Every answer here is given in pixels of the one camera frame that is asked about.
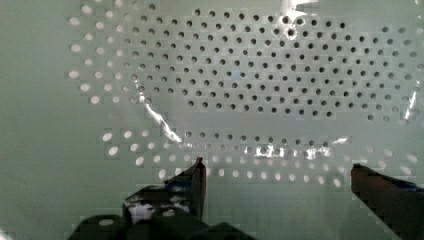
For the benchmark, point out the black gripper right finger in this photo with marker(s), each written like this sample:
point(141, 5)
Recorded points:
point(399, 204)

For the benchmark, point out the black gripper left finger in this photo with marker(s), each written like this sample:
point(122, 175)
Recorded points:
point(186, 191)

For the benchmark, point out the green oval strainer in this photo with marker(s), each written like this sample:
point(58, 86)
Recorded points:
point(280, 98)

